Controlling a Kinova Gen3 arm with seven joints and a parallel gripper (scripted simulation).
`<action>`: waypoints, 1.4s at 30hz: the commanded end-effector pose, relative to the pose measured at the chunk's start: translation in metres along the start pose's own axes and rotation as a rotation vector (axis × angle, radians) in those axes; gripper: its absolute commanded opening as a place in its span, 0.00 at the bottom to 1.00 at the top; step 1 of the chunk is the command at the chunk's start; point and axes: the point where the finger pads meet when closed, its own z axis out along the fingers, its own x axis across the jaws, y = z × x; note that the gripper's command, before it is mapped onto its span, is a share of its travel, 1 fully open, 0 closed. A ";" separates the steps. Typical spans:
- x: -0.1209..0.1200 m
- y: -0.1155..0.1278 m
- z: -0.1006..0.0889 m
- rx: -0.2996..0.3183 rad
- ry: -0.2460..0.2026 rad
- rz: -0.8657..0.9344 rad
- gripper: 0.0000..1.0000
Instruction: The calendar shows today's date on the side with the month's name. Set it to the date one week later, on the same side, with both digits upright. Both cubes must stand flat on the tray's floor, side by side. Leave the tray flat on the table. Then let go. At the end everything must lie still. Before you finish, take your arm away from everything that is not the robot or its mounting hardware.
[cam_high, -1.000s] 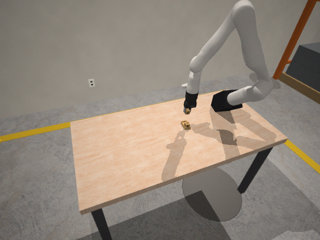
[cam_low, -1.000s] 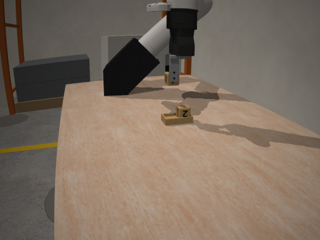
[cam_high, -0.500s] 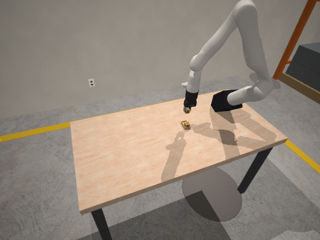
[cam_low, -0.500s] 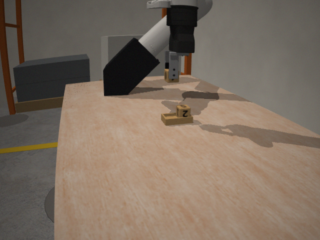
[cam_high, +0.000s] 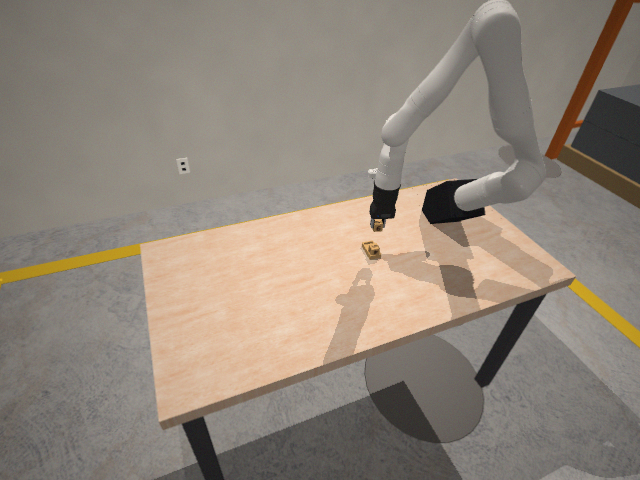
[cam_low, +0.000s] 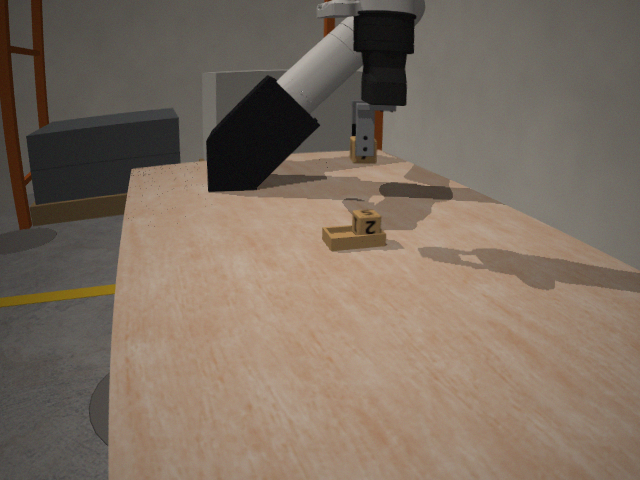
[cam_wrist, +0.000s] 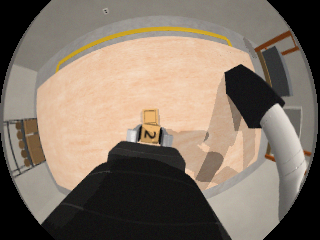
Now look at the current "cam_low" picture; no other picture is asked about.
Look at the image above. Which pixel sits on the tan wooden tray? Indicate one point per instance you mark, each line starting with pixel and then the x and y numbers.
pixel 342 238

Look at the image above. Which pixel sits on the tan wooden number cube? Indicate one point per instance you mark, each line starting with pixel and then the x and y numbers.
pixel 362 159
pixel 366 222

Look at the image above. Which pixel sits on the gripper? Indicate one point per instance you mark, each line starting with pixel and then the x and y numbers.
pixel 384 33

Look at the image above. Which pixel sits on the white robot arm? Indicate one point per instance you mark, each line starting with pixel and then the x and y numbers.
pixel 328 65

